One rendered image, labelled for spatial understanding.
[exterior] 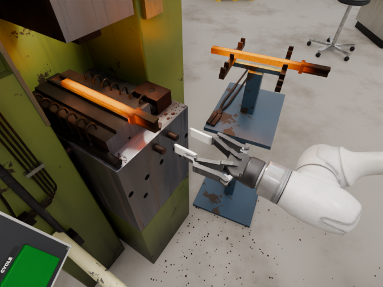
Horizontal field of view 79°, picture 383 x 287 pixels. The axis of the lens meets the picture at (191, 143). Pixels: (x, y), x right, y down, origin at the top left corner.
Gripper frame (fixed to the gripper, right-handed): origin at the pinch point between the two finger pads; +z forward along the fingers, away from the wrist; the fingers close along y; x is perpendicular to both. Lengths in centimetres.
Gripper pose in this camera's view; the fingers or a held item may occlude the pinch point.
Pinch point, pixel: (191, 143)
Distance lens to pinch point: 64.6
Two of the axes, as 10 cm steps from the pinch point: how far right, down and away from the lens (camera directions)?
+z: -8.4, -4.0, 3.7
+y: 5.4, -6.1, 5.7
